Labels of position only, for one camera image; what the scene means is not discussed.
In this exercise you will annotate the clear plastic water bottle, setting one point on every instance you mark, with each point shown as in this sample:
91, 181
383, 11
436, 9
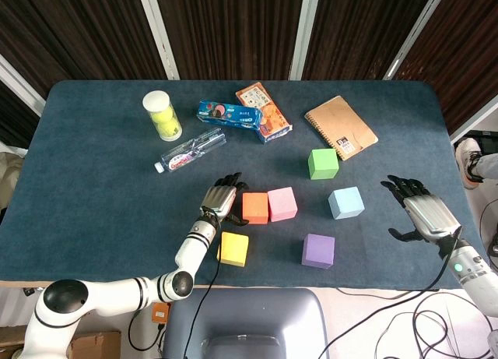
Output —
190, 150

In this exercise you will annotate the dark blue table cloth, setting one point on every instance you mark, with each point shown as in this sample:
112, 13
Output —
97, 180

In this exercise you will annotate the yellow foam cube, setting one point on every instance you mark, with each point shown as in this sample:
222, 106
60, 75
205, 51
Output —
235, 249

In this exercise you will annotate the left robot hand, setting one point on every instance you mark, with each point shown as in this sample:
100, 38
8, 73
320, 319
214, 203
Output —
219, 199

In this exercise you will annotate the grey robot base cover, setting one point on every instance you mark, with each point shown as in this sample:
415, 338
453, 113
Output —
253, 316

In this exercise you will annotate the green foam cube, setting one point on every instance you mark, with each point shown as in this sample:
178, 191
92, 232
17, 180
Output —
323, 164

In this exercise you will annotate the brown spiral notebook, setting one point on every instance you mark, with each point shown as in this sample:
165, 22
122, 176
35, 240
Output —
338, 123

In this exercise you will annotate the yellow tennis ball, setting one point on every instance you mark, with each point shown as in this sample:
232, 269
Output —
170, 130
161, 115

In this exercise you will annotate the blue Oreo cookie box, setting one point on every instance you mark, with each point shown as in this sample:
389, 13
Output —
229, 114

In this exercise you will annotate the brown cardboard box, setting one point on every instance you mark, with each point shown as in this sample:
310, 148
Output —
95, 345

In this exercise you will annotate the white frame post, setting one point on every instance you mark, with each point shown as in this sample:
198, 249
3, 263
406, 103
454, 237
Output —
474, 123
19, 88
418, 28
159, 36
305, 32

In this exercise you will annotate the purple foam cube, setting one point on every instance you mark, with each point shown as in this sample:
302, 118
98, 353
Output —
318, 251

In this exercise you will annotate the pink foam cube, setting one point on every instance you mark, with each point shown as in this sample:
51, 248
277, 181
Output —
282, 204

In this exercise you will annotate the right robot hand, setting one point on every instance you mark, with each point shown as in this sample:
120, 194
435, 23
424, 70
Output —
432, 217

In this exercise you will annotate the white sneaker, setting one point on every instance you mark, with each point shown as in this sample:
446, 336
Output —
467, 160

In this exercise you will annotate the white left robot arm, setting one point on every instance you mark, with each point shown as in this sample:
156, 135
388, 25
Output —
116, 296

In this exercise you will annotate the light blue foam cube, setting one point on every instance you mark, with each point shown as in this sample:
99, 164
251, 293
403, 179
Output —
346, 203

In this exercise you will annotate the orange device under table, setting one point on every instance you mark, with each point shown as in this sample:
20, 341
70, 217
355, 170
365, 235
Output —
160, 313

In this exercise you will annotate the person's jeans leg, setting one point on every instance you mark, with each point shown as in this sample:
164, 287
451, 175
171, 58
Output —
488, 164

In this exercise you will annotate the orange foam cube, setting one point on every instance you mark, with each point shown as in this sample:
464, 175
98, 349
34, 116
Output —
255, 208

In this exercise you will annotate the clear tennis ball tube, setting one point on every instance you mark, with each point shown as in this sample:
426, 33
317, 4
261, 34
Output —
155, 100

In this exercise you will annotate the orange cracker box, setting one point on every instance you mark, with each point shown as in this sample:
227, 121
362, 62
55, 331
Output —
272, 121

